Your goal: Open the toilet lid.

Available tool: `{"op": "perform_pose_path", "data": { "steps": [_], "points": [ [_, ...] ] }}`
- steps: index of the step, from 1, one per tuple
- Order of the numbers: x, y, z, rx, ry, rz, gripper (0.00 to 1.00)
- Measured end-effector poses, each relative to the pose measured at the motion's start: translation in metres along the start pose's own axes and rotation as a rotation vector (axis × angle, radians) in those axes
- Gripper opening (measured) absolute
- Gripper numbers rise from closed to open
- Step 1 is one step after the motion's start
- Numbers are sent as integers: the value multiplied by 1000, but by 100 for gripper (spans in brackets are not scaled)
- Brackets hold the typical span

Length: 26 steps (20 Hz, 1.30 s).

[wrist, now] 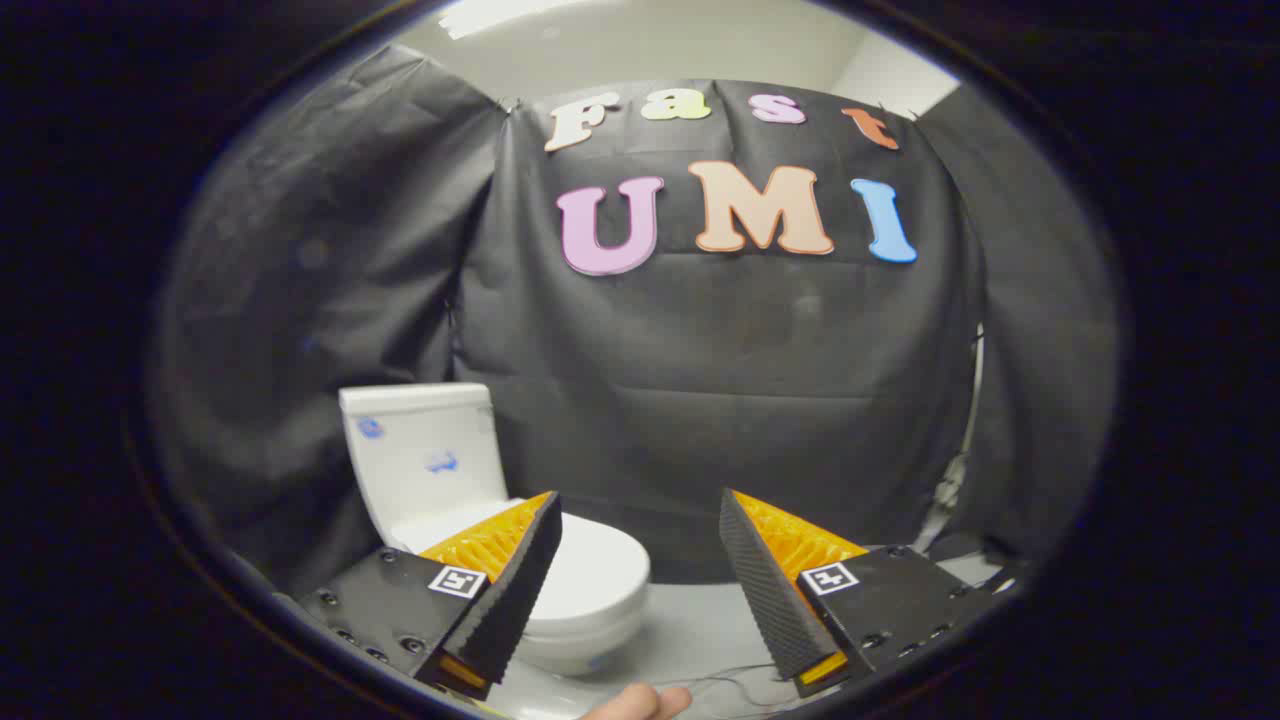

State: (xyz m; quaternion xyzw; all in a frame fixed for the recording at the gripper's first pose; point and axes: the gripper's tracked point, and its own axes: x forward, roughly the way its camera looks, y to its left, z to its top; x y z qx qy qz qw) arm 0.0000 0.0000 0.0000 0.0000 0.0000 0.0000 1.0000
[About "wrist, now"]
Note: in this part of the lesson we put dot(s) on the black backdrop cloth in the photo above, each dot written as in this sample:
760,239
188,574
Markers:
720,380

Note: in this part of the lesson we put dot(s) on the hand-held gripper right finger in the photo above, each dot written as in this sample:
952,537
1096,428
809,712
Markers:
765,590

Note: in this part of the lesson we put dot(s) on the ceiling light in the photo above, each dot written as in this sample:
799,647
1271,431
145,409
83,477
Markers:
500,14

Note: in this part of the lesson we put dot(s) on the metal backdrop stand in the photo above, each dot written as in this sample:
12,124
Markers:
950,480

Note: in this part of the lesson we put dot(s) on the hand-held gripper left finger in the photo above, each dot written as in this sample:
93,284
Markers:
515,590

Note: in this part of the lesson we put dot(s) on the white toilet lid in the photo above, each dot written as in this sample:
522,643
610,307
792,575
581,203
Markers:
595,570

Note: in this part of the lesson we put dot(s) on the white ceramic toilet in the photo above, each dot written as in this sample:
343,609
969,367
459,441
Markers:
420,430

